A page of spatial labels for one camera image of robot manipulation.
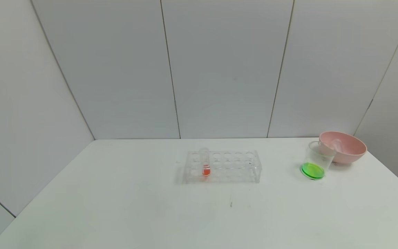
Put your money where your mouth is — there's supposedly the test tube with red liquid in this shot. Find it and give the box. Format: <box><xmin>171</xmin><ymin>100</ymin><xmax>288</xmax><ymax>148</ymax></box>
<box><xmin>199</xmin><ymin>147</ymin><xmax>212</xmax><ymax>177</ymax></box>

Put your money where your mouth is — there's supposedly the pink bowl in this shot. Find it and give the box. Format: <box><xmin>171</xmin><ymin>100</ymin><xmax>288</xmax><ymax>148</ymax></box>
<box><xmin>319</xmin><ymin>131</ymin><xmax>367</xmax><ymax>164</ymax></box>

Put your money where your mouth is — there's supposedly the clear plastic beaker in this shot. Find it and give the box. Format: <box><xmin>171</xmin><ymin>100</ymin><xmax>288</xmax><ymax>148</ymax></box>
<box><xmin>300</xmin><ymin>140</ymin><xmax>337</xmax><ymax>180</ymax></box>

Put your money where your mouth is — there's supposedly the clear plastic test tube rack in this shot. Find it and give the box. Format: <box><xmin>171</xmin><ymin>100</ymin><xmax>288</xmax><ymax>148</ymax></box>
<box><xmin>183</xmin><ymin>150</ymin><xmax>262</xmax><ymax>184</ymax></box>

